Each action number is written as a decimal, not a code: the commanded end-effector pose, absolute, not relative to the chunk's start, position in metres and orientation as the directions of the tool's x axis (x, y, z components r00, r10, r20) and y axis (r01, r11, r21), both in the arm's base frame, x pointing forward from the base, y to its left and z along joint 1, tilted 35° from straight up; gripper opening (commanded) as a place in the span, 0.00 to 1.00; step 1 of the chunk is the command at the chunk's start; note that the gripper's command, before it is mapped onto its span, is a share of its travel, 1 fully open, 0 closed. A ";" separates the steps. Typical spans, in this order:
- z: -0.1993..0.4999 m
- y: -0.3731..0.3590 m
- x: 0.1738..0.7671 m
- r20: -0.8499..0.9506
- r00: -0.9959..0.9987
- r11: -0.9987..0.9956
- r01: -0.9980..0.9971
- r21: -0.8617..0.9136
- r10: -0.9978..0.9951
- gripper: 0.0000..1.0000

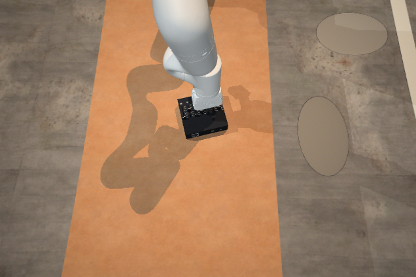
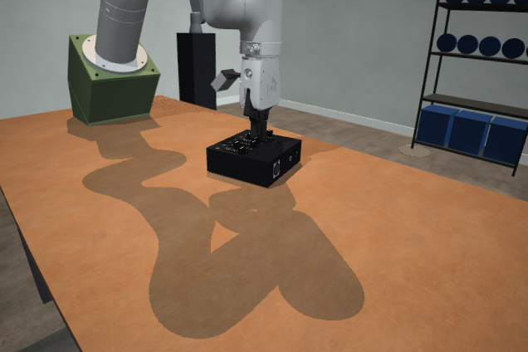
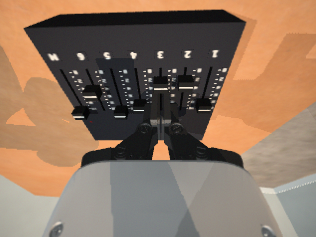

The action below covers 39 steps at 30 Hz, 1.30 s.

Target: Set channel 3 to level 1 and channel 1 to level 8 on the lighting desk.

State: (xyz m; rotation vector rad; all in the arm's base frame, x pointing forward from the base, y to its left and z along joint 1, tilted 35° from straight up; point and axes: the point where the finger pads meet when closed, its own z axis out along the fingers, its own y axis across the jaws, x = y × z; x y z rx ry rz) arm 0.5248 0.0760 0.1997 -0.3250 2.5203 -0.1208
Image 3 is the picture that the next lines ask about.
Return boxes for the black lighting desk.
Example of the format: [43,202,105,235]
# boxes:
[23,9,246,140]

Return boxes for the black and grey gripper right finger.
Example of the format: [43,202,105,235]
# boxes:
[162,90,244,168]

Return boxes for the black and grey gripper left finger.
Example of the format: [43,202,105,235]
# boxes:
[81,90,160,167]

